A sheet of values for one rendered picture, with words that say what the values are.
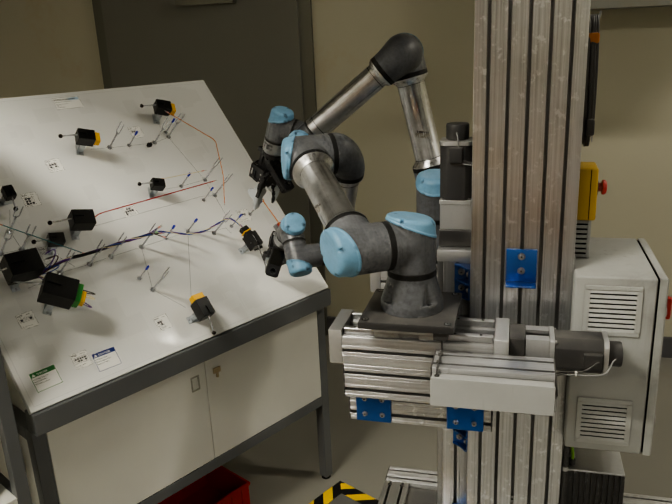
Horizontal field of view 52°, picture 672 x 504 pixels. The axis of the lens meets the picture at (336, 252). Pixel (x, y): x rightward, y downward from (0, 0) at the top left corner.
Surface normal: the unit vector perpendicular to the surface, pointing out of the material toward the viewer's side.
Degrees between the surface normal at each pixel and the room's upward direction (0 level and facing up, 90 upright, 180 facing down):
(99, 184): 50
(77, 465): 90
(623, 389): 90
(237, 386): 90
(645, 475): 0
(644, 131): 90
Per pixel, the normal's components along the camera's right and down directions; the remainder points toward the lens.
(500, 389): -0.25, 0.30
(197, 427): 0.74, 0.17
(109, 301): 0.54, -0.49
